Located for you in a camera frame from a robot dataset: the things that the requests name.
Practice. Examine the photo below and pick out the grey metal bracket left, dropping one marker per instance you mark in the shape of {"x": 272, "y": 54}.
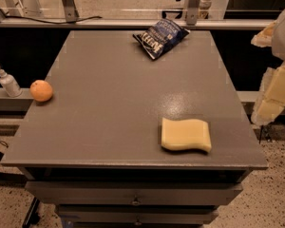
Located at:
{"x": 71, "y": 13}

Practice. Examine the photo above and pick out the white pump bottle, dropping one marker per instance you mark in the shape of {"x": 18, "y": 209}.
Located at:
{"x": 9, "y": 83}

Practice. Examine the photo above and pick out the orange fruit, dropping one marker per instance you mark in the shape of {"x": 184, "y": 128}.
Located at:
{"x": 41, "y": 91}

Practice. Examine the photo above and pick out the grey metal bracket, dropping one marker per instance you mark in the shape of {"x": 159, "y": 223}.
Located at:
{"x": 71, "y": 13}
{"x": 192, "y": 11}

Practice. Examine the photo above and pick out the blue chip bag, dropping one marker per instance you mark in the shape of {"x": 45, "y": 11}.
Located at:
{"x": 161, "y": 38}

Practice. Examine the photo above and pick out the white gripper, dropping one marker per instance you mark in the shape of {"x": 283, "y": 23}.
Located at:
{"x": 271, "y": 98}

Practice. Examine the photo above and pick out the yellow sponge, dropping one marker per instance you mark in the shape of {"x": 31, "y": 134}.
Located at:
{"x": 185, "y": 135}

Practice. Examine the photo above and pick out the grey drawer cabinet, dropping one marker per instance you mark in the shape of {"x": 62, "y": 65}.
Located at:
{"x": 95, "y": 149}

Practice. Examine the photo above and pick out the grey metal bracket right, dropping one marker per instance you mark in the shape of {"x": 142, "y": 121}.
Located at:
{"x": 192, "y": 11}

